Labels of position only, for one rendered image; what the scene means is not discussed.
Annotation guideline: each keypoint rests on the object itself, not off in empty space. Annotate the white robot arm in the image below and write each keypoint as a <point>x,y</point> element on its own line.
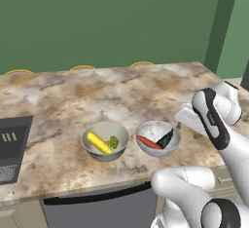
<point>191,193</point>

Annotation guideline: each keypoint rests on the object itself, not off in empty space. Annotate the yellow corn cob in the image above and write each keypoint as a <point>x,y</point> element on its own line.
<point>98,142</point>

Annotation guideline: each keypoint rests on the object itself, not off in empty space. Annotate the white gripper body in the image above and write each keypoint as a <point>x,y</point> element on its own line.
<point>188,116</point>

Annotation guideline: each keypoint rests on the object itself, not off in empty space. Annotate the yellow stool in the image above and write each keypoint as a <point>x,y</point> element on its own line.
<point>142,63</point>
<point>18,72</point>
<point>82,67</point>

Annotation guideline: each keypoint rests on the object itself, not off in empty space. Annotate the beige cupboard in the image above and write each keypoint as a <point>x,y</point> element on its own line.
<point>19,215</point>

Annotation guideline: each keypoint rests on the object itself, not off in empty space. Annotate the orange carrot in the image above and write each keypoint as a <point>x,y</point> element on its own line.
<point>149,142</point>

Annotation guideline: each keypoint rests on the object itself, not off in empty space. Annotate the beige bowl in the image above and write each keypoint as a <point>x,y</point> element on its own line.
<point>107,129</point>

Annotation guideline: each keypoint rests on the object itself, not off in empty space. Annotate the beige drawer front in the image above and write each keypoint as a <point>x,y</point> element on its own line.
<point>225,183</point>

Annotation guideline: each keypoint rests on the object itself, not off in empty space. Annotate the dark appliance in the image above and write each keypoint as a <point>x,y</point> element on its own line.
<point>245,77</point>

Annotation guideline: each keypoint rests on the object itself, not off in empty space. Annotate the green broccoli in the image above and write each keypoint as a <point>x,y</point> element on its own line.
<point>113,142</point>

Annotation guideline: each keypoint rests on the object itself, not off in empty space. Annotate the black hob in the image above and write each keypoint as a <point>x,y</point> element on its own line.
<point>13,147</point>

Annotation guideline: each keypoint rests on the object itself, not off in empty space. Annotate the grey dishwasher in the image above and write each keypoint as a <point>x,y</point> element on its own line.
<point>103,209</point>

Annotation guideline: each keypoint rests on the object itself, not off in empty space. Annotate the white bowl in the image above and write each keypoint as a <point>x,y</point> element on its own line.
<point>152,130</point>

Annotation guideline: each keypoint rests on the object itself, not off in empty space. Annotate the dark purple eggplant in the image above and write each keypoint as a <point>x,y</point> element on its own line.
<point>166,139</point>

